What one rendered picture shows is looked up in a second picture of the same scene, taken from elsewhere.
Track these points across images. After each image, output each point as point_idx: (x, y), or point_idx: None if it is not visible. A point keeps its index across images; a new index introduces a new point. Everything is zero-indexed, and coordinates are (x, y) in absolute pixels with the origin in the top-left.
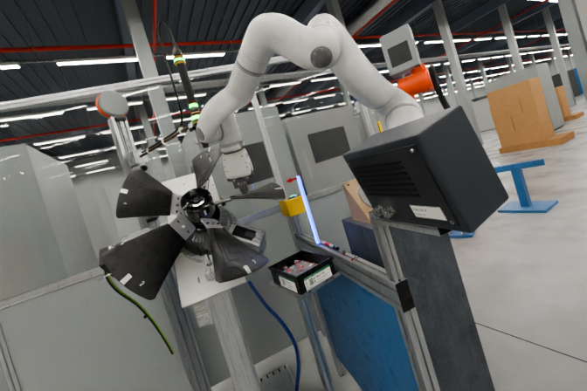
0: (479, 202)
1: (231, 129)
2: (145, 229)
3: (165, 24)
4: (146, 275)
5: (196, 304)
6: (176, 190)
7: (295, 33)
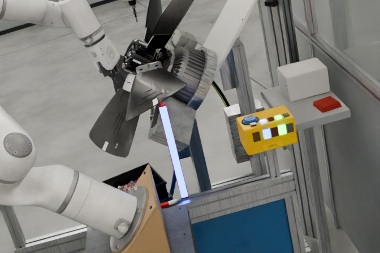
0: None
1: (70, 25)
2: (178, 35)
3: None
4: (119, 86)
5: (228, 132)
6: None
7: None
